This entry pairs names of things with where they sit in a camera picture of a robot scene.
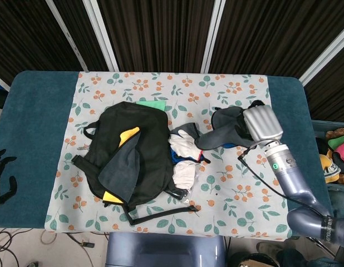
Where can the brown plush toy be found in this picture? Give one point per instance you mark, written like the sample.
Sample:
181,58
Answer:
339,131

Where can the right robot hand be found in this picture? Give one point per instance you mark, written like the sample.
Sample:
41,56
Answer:
264,125

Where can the small grey cloth black trim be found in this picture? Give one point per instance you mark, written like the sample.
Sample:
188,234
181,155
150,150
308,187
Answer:
188,128

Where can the grey towel with yellow underside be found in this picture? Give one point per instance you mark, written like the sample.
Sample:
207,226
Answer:
122,167

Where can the white glove with red cuff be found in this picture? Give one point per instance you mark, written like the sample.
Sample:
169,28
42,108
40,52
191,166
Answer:
183,144

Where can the teal storage bin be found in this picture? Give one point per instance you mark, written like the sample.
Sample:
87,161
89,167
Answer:
318,130

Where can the yellow knit hat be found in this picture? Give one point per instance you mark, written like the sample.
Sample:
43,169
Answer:
326,167

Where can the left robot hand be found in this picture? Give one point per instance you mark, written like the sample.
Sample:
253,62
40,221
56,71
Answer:
12,186

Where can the pink plush item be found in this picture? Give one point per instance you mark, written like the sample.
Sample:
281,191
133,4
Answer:
343,158

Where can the blue cloth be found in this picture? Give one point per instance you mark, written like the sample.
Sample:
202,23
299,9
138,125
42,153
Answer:
174,158

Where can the blue-grey robot torso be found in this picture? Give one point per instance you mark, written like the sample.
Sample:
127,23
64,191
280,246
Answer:
161,250

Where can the white partition post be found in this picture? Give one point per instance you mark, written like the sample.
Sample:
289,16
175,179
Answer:
67,33
325,59
101,33
213,33

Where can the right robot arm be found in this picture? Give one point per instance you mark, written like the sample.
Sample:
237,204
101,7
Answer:
289,172

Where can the clear plastic bag dark contents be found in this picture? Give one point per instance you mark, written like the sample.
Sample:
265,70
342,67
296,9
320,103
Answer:
180,193

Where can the green cloth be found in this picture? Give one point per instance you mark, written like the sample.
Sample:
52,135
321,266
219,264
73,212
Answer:
152,104

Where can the floral print tablecloth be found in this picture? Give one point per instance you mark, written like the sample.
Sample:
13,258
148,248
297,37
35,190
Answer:
230,83

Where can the plain white glove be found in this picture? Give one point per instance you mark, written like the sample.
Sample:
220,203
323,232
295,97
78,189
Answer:
184,172

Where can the teal table cover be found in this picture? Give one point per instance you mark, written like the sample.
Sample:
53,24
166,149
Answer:
35,125

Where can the green plush item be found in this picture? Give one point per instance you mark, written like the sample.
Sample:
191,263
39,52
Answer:
339,142

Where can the black backpack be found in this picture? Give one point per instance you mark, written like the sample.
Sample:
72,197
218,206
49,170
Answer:
149,130

